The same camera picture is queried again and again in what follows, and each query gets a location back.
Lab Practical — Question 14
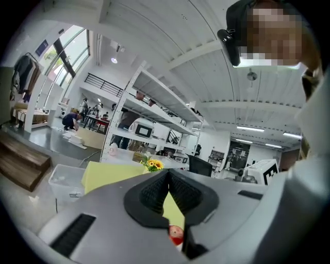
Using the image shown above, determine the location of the red apple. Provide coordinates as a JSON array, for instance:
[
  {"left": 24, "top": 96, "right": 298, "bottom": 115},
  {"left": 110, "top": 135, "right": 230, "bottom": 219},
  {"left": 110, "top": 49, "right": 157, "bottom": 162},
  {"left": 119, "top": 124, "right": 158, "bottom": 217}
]
[{"left": 169, "top": 224, "right": 185, "bottom": 245}]

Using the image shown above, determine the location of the black head-mounted camera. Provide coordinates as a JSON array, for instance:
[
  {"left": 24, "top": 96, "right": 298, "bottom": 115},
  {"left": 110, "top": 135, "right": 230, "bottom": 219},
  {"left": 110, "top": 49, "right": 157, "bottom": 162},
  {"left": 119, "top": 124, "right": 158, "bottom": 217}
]
[{"left": 217, "top": 28, "right": 242, "bottom": 67}]

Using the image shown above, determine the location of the white microwave oven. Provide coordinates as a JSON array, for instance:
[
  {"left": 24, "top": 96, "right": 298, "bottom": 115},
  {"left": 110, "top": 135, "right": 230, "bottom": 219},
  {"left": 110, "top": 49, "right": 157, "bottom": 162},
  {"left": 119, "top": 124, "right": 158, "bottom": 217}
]
[{"left": 133, "top": 123, "right": 156, "bottom": 139}]

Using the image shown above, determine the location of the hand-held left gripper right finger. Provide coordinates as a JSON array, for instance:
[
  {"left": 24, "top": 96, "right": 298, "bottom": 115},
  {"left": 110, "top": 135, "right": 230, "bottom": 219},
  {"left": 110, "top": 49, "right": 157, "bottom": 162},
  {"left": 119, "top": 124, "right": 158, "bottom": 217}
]
[{"left": 169, "top": 170, "right": 279, "bottom": 260}]

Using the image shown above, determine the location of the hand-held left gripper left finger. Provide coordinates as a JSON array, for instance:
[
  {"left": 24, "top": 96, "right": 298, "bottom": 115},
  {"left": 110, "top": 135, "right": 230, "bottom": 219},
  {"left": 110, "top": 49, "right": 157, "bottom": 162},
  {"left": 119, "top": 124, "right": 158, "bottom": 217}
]
[{"left": 38, "top": 170, "right": 188, "bottom": 264}]

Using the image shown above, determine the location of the clothes rack with coats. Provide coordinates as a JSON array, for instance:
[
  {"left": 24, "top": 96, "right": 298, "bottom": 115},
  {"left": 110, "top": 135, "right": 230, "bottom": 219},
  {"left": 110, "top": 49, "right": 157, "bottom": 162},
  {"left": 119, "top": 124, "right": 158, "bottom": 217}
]
[{"left": 9, "top": 52, "right": 42, "bottom": 104}]

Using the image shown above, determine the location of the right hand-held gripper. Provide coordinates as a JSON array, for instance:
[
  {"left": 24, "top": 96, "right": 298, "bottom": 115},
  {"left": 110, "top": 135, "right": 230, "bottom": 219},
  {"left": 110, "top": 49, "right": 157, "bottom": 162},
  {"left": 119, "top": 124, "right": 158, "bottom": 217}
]
[{"left": 237, "top": 159, "right": 281, "bottom": 186}]

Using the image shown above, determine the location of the black balcony railing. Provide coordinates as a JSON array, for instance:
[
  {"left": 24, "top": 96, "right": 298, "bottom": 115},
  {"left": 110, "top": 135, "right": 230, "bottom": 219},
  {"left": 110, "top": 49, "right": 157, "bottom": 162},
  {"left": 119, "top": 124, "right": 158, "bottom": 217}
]
[{"left": 84, "top": 72, "right": 124, "bottom": 98}]

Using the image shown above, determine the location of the green tablecloth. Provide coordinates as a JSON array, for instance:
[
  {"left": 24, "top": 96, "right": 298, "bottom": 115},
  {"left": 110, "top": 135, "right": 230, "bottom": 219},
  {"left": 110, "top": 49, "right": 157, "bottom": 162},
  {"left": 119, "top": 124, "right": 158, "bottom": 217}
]
[{"left": 81, "top": 161, "right": 186, "bottom": 230}]

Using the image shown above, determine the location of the tall white metal shelving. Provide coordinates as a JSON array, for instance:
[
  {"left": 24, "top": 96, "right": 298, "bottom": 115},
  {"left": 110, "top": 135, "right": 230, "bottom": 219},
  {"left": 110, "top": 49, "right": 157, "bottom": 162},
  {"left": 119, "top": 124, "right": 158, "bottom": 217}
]
[{"left": 100, "top": 60, "right": 205, "bottom": 171}]

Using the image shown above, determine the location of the long ceiling light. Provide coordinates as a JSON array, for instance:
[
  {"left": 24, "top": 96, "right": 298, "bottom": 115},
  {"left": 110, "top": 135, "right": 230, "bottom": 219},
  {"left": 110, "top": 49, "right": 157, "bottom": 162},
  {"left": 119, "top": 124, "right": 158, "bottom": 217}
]
[
  {"left": 236, "top": 125, "right": 266, "bottom": 133},
  {"left": 282, "top": 131, "right": 303, "bottom": 140}
]

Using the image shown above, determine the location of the black monitor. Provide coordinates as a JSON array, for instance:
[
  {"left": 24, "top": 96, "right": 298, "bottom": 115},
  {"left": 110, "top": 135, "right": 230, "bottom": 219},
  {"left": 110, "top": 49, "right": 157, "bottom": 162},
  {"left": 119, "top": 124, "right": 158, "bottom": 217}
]
[{"left": 188, "top": 155, "right": 213, "bottom": 177}]

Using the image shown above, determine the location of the clear plastic storage box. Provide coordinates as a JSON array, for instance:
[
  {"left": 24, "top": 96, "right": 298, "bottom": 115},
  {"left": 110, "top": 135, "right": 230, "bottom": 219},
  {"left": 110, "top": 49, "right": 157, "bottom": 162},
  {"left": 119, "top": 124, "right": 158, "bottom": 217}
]
[{"left": 48, "top": 163, "right": 87, "bottom": 203}]

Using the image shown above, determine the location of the red table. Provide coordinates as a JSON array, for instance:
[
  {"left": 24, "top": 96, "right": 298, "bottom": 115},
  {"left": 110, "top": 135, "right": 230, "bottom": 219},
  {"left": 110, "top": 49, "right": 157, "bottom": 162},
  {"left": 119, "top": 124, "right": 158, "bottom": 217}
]
[{"left": 84, "top": 114, "right": 110, "bottom": 135}]

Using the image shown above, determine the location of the yellow sunflower bouquet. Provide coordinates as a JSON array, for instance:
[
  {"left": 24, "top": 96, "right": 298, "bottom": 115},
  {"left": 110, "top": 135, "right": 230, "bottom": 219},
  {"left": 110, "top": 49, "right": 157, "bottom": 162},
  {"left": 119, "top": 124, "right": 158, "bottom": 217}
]
[{"left": 140, "top": 152, "right": 164, "bottom": 173}]

